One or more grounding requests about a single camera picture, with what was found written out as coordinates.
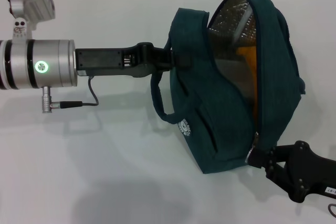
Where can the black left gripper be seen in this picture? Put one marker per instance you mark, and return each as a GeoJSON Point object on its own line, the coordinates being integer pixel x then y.
{"type": "Point", "coordinates": [105, 60]}

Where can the yellow toy banana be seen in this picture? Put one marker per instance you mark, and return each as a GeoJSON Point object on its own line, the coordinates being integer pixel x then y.
{"type": "Point", "coordinates": [249, 64]}

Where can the dark teal insulated lunch bag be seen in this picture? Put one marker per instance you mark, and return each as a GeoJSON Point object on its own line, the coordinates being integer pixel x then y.
{"type": "Point", "coordinates": [225, 119]}

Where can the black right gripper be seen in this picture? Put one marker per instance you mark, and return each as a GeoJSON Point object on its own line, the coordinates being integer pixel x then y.
{"type": "Point", "coordinates": [315, 171]}

